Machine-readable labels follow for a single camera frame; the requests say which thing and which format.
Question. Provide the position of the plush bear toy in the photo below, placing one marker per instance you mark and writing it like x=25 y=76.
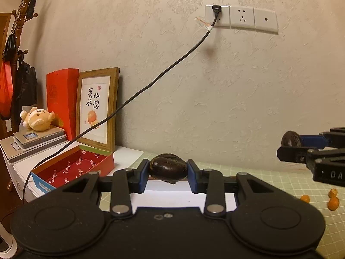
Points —
x=37 y=120

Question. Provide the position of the brown wooden door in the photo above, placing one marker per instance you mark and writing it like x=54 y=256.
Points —
x=4 y=32

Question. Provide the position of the brown-topped orange piece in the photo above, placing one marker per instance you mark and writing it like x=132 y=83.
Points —
x=333 y=193

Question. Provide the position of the open red patterned box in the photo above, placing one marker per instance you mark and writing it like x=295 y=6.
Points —
x=72 y=167

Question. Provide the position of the medium orange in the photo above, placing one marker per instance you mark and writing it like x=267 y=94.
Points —
x=333 y=203

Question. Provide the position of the grey digital scale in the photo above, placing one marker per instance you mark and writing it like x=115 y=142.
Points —
x=45 y=137

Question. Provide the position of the green checked tablecloth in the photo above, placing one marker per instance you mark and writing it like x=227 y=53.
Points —
x=291 y=194

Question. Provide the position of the small black hanging bag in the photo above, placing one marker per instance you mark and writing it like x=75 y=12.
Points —
x=10 y=47

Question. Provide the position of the large black hanging bag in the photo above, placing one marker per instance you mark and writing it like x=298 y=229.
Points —
x=25 y=86

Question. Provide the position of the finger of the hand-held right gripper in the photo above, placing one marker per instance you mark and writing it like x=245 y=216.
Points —
x=310 y=141
x=289 y=152

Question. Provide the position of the grey flat box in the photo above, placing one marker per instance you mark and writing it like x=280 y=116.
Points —
x=35 y=152

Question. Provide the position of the small orange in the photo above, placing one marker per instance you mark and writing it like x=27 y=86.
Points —
x=305 y=198

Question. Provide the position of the dark item on rack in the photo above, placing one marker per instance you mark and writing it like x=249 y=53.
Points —
x=33 y=2

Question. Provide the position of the tall red gift box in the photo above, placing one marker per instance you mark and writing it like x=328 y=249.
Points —
x=62 y=94

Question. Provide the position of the red hanging bag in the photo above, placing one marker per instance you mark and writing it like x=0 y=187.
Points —
x=6 y=89

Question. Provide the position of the wooden coat rack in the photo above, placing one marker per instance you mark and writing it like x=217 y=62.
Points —
x=21 y=10

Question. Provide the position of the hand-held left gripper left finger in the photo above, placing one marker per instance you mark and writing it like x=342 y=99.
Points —
x=144 y=175

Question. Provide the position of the dark oval passion fruit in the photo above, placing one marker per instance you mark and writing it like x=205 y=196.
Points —
x=167 y=167

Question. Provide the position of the wooden picture frame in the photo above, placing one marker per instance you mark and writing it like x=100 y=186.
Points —
x=114 y=99

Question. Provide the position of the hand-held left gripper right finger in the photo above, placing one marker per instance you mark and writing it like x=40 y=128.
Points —
x=191 y=175

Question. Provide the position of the white round-hole wall plate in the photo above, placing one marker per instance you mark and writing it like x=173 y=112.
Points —
x=266 y=21

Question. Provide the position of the dark round passion fruit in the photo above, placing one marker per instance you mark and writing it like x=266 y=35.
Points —
x=289 y=139

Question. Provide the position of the brown cardboard box white inside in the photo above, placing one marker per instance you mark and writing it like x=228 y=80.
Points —
x=167 y=198

